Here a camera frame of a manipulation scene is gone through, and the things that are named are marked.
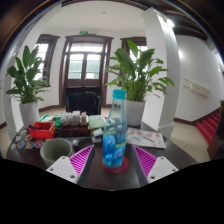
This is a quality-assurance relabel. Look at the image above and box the brown wooden glazed door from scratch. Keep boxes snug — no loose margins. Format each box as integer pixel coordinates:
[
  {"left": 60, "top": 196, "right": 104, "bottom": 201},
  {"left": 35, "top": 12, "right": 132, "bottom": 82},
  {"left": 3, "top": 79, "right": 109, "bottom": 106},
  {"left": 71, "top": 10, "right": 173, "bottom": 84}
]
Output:
[{"left": 59, "top": 34, "right": 114, "bottom": 99}]

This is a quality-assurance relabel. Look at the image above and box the small potted leafy plant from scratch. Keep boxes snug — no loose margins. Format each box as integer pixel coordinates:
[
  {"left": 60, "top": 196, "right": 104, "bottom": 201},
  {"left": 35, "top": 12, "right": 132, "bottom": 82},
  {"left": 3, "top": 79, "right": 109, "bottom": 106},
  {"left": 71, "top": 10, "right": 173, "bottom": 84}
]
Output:
[{"left": 4, "top": 44, "right": 51, "bottom": 128}]

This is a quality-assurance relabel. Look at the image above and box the purple round sticker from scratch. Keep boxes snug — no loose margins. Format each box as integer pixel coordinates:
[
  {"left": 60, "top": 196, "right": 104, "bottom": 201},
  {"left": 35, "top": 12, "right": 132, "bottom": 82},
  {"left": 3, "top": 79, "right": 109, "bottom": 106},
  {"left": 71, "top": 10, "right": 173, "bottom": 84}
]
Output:
[{"left": 34, "top": 139, "right": 45, "bottom": 149}]

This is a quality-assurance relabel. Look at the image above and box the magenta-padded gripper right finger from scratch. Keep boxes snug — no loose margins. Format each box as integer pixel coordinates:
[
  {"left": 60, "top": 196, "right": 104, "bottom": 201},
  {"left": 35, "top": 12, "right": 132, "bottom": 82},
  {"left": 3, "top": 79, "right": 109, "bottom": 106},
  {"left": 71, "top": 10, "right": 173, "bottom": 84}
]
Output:
[{"left": 130, "top": 144, "right": 180, "bottom": 185}]

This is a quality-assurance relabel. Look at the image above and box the white wall-mounted unit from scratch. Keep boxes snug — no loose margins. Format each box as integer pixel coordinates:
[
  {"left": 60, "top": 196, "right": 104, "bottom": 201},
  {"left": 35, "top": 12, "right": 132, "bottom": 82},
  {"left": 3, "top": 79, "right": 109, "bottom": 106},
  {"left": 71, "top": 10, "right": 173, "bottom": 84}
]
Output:
[{"left": 189, "top": 81, "right": 212, "bottom": 98}]

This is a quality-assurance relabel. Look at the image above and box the brown box of white packets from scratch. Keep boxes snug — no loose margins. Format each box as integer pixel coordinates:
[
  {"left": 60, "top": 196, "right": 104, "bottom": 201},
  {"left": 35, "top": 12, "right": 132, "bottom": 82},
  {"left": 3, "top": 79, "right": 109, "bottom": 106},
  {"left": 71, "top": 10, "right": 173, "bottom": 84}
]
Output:
[{"left": 59, "top": 110, "right": 90, "bottom": 136}]

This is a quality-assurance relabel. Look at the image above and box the grey-green patterned mug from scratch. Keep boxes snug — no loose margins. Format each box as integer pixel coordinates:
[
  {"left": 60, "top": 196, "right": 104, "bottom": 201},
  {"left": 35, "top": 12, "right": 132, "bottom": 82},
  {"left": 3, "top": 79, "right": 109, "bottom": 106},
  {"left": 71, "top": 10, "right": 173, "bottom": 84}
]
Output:
[{"left": 39, "top": 137, "right": 75, "bottom": 168}]

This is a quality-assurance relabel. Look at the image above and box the green flat tray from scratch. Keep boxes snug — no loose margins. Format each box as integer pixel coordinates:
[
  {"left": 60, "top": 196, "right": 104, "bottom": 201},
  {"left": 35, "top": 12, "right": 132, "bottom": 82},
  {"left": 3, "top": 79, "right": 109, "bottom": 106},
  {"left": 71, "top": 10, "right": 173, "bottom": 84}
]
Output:
[{"left": 39, "top": 114, "right": 64, "bottom": 124}]

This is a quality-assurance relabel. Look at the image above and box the large potted leafy plant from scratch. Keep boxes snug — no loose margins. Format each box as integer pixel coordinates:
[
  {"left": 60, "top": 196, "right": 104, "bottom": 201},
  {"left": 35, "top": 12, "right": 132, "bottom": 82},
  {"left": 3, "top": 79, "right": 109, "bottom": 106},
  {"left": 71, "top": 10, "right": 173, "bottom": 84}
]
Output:
[{"left": 104, "top": 39, "right": 176, "bottom": 128}]

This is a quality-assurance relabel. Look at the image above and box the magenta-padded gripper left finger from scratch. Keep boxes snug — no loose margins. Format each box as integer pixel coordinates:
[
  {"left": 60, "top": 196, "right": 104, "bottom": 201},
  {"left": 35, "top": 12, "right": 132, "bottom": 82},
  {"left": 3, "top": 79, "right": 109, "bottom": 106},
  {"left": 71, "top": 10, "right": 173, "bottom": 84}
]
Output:
[{"left": 45, "top": 144, "right": 96, "bottom": 185}]

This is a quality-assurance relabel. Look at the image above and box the flat round red coaster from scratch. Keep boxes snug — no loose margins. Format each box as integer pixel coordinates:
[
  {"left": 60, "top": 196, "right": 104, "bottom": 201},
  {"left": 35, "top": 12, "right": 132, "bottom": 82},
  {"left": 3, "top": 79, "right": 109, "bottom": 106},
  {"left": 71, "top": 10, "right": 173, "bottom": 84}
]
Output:
[{"left": 101, "top": 156, "right": 130, "bottom": 174}]

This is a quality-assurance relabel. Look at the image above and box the clear blue-capped drink bottle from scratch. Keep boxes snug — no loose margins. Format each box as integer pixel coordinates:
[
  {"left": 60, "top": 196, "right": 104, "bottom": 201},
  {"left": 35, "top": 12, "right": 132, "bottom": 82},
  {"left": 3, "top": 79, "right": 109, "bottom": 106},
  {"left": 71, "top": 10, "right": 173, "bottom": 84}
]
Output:
[{"left": 102, "top": 88, "right": 128, "bottom": 169}]

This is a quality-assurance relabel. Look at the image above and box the blue round sticker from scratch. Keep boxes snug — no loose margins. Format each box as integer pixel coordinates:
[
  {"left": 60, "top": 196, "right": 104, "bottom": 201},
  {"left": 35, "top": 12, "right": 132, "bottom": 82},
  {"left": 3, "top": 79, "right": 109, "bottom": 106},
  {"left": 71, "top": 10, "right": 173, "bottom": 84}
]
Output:
[{"left": 16, "top": 140, "right": 27, "bottom": 150}]

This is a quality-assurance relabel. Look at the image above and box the white printed brochure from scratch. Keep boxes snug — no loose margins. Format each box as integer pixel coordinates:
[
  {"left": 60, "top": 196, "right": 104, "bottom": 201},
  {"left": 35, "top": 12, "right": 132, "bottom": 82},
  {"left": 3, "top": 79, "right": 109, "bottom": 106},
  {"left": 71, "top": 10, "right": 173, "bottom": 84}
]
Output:
[{"left": 125, "top": 126, "right": 167, "bottom": 150}]

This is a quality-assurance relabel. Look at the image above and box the brown-framed window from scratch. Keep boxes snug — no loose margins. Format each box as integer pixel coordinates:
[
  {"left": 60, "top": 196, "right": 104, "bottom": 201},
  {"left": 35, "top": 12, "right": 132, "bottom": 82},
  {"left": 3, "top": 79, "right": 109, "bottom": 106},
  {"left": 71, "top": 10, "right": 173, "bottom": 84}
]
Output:
[
  {"left": 119, "top": 36, "right": 148, "bottom": 88},
  {"left": 33, "top": 33, "right": 61, "bottom": 88}
]

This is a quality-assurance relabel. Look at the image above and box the black office chair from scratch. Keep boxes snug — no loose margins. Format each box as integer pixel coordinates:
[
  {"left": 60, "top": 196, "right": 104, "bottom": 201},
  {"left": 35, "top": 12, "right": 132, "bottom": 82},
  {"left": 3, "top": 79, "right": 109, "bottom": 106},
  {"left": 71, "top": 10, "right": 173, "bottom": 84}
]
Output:
[{"left": 64, "top": 86, "right": 103, "bottom": 116}]

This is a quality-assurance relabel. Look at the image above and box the red plastic box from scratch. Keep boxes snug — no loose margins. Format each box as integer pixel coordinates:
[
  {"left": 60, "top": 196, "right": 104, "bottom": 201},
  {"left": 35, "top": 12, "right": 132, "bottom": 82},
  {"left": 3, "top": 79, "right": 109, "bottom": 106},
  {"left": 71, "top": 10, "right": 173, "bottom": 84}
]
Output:
[{"left": 28, "top": 120, "right": 57, "bottom": 140}]

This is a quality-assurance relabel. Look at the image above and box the green folded cloth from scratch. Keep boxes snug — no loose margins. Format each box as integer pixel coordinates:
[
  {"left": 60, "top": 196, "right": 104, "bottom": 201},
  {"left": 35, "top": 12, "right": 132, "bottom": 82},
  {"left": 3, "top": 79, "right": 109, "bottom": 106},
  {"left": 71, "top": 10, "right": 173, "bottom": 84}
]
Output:
[{"left": 87, "top": 114, "right": 108, "bottom": 131}]

